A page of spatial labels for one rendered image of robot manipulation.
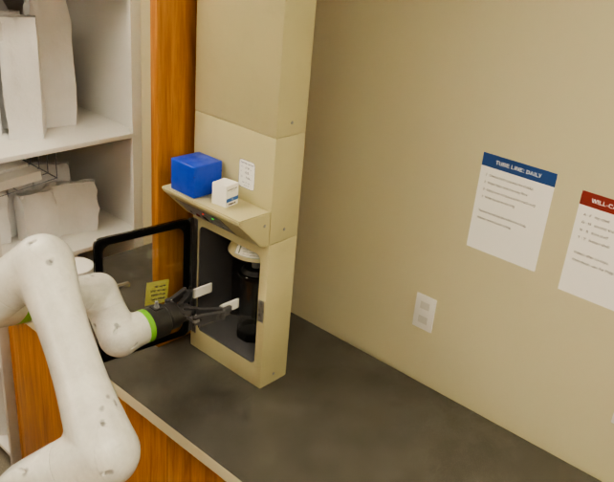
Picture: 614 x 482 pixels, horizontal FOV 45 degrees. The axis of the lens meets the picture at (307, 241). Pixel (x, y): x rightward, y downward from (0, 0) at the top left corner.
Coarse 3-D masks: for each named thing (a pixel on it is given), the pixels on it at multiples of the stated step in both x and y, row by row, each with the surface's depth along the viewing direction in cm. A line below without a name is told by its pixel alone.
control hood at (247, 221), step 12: (168, 192) 206; (180, 192) 203; (180, 204) 212; (192, 204) 200; (204, 204) 197; (240, 204) 200; (216, 216) 195; (228, 216) 191; (240, 216) 192; (252, 216) 193; (264, 216) 195; (240, 228) 190; (252, 228) 193; (264, 228) 196; (252, 240) 196; (264, 240) 198
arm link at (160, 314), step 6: (156, 300) 200; (150, 306) 200; (156, 306) 200; (162, 306) 201; (150, 312) 198; (156, 312) 199; (162, 312) 200; (168, 312) 201; (156, 318) 197; (162, 318) 199; (168, 318) 200; (156, 324) 197; (162, 324) 198; (168, 324) 200; (162, 330) 199; (168, 330) 201; (162, 336) 200
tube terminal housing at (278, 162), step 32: (224, 128) 200; (224, 160) 204; (256, 160) 195; (288, 160) 194; (256, 192) 198; (288, 192) 199; (288, 224) 203; (288, 256) 208; (288, 288) 214; (288, 320) 219; (224, 352) 227; (256, 352) 216; (256, 384) 220
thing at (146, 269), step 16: (160, 224) 212; (96, 240) 200; (128, 240) 207; (144, 240) 210; (160, 240) 214; (176, 240) 218; (112, 256) 205; (128, 256) 209; (144, 256) 213; (160, 256) 216; (176, 256) 220; (112, 272) 207; (128, 272) 211; (144, 272) 215; (160, 272) 218; (176, 272) 222; (128, 288) 213; (144, 288) 217; (160, 288) 220; (176, 288) 225; (128, 304) 215; (144, 304) 219
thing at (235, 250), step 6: (234, 246) 214; (240, 246) 213; (234, 252) 214; (240, 252) 212; (246, 252) 212; (252, 252) 211; (240, 258) 212; (246, 258) 212; (252, 258) 211; (258, 258) 211
